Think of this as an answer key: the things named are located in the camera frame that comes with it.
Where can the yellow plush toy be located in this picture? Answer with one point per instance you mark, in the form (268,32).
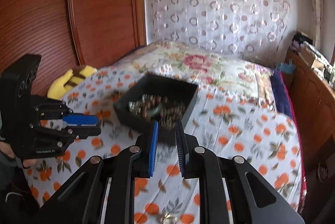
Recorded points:
(65,82)

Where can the black square box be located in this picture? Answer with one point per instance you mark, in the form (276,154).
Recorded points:
(130,116)

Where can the dark blue blanket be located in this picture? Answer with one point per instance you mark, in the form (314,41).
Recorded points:
(281,95)

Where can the wooden cabinet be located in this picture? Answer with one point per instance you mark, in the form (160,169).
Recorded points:
(306,98)

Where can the orange print bedsheet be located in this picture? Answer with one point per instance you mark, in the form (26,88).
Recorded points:
(248,140)

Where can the pale window curtain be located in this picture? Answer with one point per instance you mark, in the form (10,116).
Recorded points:
(314,4)

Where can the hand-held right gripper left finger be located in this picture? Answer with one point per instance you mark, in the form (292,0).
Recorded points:
(154,150)

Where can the stack of papers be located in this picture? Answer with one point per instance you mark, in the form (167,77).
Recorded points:
(311,54)

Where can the circle patterned sheer curtain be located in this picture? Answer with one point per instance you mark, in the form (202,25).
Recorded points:
(217,9)

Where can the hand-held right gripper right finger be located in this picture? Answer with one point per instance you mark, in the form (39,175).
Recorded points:
(180,150)

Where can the teal cloth item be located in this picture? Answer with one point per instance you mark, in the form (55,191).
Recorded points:
(285,68)

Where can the wooden headboard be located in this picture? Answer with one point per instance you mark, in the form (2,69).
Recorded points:
(65,17)

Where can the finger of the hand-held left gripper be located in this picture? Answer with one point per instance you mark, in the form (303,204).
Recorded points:
(81,119)
(86,132)

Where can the person's left hand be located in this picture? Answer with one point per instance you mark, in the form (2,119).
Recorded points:
(28,163)

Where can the floral quilt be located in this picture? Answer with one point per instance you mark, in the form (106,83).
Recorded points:
(209,64)

